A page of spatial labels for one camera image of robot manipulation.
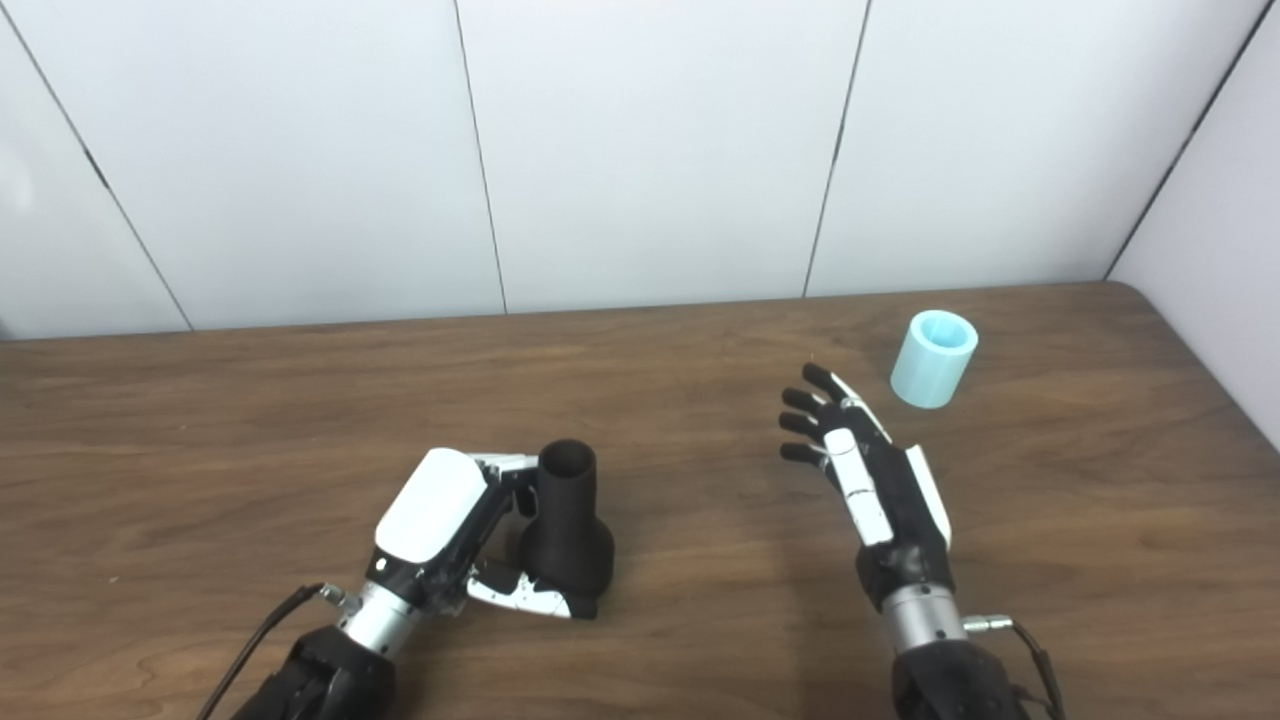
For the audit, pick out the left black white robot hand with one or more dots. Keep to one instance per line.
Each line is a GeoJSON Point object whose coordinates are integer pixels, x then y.
{"type": "Point", "coordinates": [430, 510]}

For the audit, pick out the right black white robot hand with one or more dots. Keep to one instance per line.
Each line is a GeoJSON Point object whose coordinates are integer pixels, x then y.
{"type": "Point", "coordinates": [900, 520]}

